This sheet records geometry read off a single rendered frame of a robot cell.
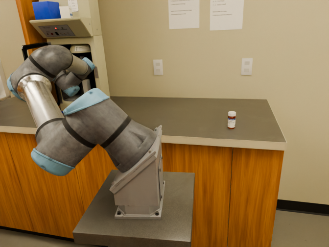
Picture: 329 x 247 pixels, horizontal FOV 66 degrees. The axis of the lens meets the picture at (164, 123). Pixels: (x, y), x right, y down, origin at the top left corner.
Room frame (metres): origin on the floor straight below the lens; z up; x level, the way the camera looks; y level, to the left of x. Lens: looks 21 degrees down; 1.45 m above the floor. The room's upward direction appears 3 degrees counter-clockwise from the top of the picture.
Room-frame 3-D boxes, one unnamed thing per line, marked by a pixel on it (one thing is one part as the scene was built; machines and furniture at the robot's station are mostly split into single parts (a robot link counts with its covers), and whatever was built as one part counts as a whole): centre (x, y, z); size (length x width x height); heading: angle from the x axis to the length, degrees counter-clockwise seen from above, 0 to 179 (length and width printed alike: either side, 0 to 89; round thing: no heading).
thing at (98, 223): (0.67, 0.08, 0.92); 0.32 x 0.32 x 0.04; 81
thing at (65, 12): (1.53, 0.51, 1.54); 0.05 x 0.05 x 0.06; 3
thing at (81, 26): (1.54, 0.56, 1.46); 0.32 x 0.11 x 0.10; 75
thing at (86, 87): (1.66, 0.51, 1.14); 0.11 x 0.11 x 0.21
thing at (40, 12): (1.56, 0.63, 1.56); 0.10 x 0.10 x 0.09; 75
